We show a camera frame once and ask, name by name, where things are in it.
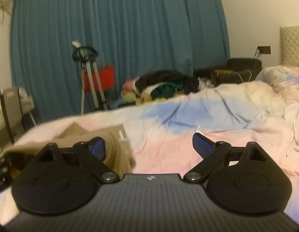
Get pile of clothes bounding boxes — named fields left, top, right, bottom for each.
left=121, top=70, right=216, bottom=105

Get black wall socket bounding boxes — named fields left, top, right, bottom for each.
left=257, top=46, right=271, bottom=55

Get garment steamer stand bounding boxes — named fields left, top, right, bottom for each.
left=71, top=41, right=108, bottom=115

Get teal curtain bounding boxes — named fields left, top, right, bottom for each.
left=10, top=0, right=230, bottom=123

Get black and beige chair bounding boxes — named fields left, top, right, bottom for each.
left=0, top=86, right=24, bottom=145

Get quilted headboard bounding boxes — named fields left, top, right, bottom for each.
left=280, top=26, right=299, bottom=68

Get tan t-shirt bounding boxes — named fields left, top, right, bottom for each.
left=3, top=123, right=136, bottom=178

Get black armchair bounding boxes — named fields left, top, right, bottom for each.
left=211, top=58, right=262, bottom=86

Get pastel tie-dye duvet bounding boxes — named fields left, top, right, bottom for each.
left=3, top=66, right=299, bottom=224

